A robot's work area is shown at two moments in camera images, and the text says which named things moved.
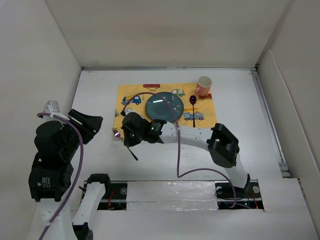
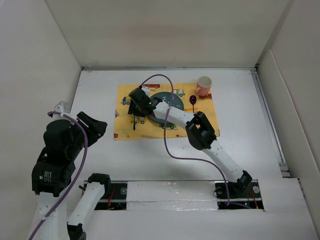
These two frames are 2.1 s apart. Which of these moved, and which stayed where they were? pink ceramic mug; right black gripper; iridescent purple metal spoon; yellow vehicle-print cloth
Moved: right black gripper
Stayed: yellow vehicle-print cloth; iridescent purple metal spoon; pink ceramic mug
